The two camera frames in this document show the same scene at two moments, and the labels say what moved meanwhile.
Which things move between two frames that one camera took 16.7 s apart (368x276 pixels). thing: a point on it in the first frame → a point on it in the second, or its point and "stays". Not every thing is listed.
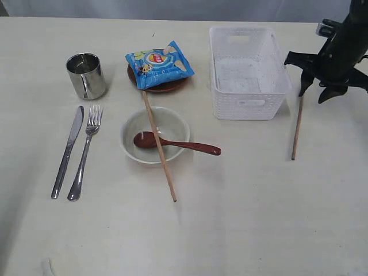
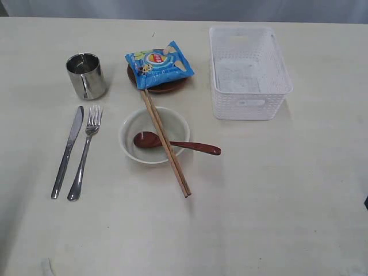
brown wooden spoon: [147, 140] stays
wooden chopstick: [163, 164] → [164, 144]
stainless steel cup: [86, 72] stays
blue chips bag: [149, 66] stays
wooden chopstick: [301, 98] → [172, 154]
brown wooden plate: [164, 87] stays
